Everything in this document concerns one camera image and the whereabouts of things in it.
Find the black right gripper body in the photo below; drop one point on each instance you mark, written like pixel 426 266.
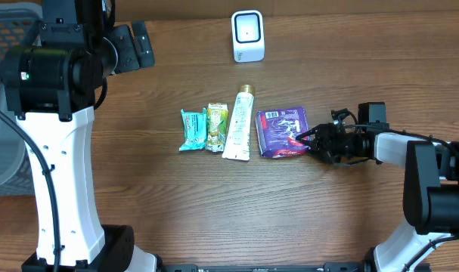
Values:
pixel 337 146

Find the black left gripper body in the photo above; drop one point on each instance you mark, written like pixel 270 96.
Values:
pixel 129 57

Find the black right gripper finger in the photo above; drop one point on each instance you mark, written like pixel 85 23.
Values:
pixel 312 144
pixel 311 134

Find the purple sanitary pad pack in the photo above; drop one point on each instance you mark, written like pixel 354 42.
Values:
pixel 277 131

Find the white cream tube gold cap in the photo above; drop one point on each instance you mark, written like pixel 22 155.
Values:
pixel 237 146

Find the teal snack bar wrapper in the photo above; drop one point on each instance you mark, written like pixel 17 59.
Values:
pixel 195 130

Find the green yellow drink carton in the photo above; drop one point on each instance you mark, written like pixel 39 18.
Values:
pixel 217 123

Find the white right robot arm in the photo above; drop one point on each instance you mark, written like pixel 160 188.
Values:
pixel 431 186

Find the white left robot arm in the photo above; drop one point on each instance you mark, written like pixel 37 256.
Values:
pixel 50 88

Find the white barcode scanner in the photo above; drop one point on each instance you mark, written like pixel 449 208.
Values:
pixel 248 36

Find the grey plastic mesh basket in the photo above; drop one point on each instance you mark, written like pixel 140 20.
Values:
pixel 16 27

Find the black mounting rail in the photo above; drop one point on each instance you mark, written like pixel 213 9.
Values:
pixel 270 267

